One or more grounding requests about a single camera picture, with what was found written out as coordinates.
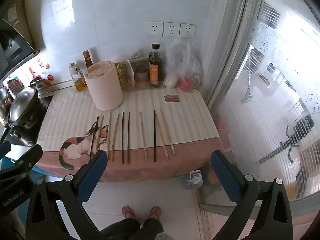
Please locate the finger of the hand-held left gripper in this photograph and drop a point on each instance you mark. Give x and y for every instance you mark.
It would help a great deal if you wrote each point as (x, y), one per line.
(28, 156)
(4, 150)

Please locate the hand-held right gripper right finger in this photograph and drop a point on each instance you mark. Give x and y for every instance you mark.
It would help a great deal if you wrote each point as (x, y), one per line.
(225, 175)

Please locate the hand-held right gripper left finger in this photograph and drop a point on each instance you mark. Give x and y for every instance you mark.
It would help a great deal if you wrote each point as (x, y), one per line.
(93, 170)

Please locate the dark brown chopstick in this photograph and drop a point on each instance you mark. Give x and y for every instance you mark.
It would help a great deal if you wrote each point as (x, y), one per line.
(95, 132)
(123, 137)
(155, 135)

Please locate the light wooden chopstick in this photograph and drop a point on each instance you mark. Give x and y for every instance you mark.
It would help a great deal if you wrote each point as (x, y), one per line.
(100, 132)
(109, 135)

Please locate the reddish brown chopstick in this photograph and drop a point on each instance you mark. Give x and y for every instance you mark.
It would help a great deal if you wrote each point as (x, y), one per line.
(129, 137)

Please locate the pale white-tipped chopstick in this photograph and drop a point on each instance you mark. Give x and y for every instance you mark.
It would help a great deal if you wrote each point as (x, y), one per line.
(143, 135)

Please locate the light chopstick with patterned end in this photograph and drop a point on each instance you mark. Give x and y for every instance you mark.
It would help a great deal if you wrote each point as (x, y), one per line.
(167, 130)
(162, 138)

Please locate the pink beige utensil holder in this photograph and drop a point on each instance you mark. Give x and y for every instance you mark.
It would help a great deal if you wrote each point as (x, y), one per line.
(105, 90)

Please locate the teal plastic object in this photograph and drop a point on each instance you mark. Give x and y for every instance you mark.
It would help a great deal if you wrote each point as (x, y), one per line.
(37, 170)

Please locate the black gas stove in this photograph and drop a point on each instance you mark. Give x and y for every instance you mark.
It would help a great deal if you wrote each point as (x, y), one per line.
(30, 132)

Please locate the clear water jug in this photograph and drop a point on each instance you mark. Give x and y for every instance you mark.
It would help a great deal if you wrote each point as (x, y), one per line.
(192, 180)

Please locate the steel pot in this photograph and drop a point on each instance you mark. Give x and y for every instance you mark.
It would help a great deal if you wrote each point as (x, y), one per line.
(3, 100)

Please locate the wok with steel lid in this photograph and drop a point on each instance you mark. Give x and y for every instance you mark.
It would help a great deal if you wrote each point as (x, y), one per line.
(22, 102)

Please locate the person's left leg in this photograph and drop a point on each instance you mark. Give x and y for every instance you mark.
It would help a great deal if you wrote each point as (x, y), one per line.
(125, 227)

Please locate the person's leg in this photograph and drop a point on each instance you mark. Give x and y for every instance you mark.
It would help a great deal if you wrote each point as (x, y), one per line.
(150, 227)
(125, 227)

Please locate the frosted glass sliding door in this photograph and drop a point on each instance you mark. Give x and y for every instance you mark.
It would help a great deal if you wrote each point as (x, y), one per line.
(262, 105)

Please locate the person's right leg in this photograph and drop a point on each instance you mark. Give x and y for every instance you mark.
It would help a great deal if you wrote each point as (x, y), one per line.
(150, 227)

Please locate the striped cat print tablecloth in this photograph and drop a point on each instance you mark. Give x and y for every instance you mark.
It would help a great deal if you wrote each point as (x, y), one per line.
(140, 100)

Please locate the glass oil dispenser bottle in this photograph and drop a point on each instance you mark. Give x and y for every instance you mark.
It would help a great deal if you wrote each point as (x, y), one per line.
(79, 81)

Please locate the red round item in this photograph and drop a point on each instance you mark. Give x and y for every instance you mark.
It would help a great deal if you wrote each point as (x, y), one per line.
(186, 84)

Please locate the yellow box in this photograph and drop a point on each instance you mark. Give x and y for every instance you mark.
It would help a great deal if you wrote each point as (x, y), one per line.
(120, 75)

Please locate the range hood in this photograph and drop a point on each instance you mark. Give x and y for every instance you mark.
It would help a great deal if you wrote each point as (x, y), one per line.
(10, 47)

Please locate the white round item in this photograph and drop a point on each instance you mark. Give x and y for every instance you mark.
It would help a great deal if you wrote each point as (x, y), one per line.
(171, 81)

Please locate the gold capped oil bottle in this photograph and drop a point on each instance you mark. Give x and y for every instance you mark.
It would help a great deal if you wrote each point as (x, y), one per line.
(87, 60)

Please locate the dark sauce bottle orange label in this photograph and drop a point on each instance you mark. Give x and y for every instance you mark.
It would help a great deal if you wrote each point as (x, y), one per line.
(155, 67)

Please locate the clear plastic bag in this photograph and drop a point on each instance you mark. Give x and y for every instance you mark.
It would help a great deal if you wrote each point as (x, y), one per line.
(183, 60)

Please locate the fruit wall sticker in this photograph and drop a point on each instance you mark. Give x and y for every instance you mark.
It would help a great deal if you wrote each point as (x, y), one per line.
(50, 77)

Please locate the brown wall cabinet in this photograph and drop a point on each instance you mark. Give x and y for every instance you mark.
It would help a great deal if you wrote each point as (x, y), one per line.
(21, 20)

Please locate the white wall socket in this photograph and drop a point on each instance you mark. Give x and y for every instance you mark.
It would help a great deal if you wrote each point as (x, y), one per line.
(171, 29)
(188, 30)
(155, 28)

